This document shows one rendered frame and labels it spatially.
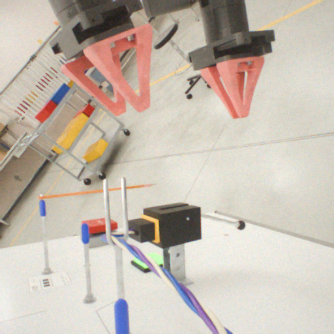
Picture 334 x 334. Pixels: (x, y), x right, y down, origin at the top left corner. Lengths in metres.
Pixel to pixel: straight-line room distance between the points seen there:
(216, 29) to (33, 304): 0.38
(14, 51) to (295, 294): 8.83
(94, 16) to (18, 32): 8.92
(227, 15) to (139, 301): 0.35
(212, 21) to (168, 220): 0.25
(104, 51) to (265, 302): 0.29
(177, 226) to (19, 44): 8.83
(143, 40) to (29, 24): 9.04
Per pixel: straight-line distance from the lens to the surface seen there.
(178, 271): 0.42
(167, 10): 0.47
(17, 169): 8.51
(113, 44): 0.32
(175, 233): 0.39
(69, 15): 0.35
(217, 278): 0.44
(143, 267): 0.46
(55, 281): 0.46
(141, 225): 0.37
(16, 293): 0.45
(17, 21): 9.34
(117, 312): 0.20
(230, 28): 0.45
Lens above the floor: 1.32
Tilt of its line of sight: 25 degrees down
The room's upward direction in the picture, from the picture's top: 50 degrees counter-clockwise
